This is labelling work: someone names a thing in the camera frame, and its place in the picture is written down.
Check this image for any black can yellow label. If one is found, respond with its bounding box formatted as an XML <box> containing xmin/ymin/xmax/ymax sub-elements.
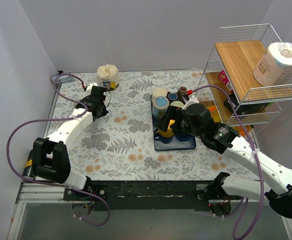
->
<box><xmin>22</xmin><ymin>150</ymin><xmax>35</xmax><ymax>179</ymax></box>

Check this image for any wrapped toilet paper roll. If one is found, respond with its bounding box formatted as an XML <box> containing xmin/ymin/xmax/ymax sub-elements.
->
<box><xmin>253</xmin><ymin>42</ymin><xmax>292</xmax><ymax>87</ymax></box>

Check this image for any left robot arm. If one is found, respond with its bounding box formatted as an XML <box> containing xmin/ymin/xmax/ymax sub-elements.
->
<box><xmin>31</xmin><ymin>83</ymin><xmax>108</xmax><ymax>200</ymax></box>

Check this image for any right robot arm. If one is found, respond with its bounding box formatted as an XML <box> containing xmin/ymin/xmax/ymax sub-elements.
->
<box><xmin>152</xmin><ymin>103</ymin><xmax>292</xmax><ymax>219</ymax></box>

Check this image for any black green package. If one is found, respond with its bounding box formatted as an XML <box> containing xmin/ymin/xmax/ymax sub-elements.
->
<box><xmin>223</xmin><ymin>93</ymin><xmax>269</xmax><ymax>115</ymax></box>

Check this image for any pale green mug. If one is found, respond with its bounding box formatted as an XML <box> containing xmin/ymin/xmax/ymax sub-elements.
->
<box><xmin>170</xmin><ymin>100</ymin><xmax>184</xmax><ymax>109</ymax></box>

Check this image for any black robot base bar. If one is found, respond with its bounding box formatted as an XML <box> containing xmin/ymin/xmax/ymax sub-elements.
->
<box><xmin>63</xmin><ymin>179</ymin><xmax>244</xmax><ymax>212</ymax></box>

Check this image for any dark blue small mug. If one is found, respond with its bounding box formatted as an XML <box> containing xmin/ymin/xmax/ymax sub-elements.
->
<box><xmin>167</xmin><ymin>92</ymin><xmax>178</xmax><ymax>103</ymax></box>

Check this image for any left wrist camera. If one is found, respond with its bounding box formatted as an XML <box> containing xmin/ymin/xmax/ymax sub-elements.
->
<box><xmin>85</xmin><ymin>82</ymin><xmax>98</xmax><ymax>91</ymax></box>

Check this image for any orange box front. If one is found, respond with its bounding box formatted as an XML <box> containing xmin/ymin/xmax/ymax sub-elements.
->
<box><xmin>232</xmin><ymin>125</ymin><xmax>254</xmax><ymax>137</ymax></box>

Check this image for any pink box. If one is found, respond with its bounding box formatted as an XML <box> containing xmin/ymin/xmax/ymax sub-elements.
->
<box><xmin>218</xmin><ymin>70</ymin><xmax>233</xmax><ymax>92</ymax></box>

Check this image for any yellow mug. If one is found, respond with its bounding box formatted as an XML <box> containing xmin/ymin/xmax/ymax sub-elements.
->
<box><xmin>159</xmin><ymin>119</ymin><xmax>175</xmax><ymax>138</ymax></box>

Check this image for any cream upside-down mug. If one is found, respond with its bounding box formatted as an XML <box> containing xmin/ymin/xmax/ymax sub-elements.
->
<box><xmin>151</xmin><ymin>87</ymin><xmax>168</xmax><ymax>101</ymax></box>

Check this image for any dark blue tray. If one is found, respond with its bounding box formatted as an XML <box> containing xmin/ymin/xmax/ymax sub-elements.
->
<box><xmin>151</xmin><ymin>101</ymin><xmax>196</xmax><ymax>152</ymax></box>

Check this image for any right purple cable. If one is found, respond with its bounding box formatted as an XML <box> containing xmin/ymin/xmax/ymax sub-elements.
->
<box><xmin>187</xmin><ymin>84</ymin><xmax>265</xmax><ymax>240</ymax></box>

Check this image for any brown mug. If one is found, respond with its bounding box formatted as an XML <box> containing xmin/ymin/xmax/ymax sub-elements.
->
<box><xmin>177</xmin><ymin>86</ymin><xmax>188</xmax><ymax>101</ymax></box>

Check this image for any plastic bottle in corner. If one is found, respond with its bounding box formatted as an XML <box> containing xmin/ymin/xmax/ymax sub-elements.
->
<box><xmin>50</xmin><ymin>74</ymin><xmax>74</xmax><ymax>84</ymax></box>

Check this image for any white wire shelf rack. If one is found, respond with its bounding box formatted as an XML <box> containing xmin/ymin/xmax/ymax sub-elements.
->
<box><xmin>192</xmin><ymin>23</ymin><xmax>292</xmax><ymax>151</ymax></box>

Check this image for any orange yellow box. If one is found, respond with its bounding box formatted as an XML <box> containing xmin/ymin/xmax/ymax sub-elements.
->
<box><xmin>207</xmin><ymin>105</ymin><xmax>221</xmax><ymax>123</ymax></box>

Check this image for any light blue patterned mug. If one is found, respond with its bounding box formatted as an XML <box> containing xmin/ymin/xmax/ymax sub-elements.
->
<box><xmin>152</xmin><ymin>96</ymin><xmax>170</xmax><ymax>120</ymax></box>

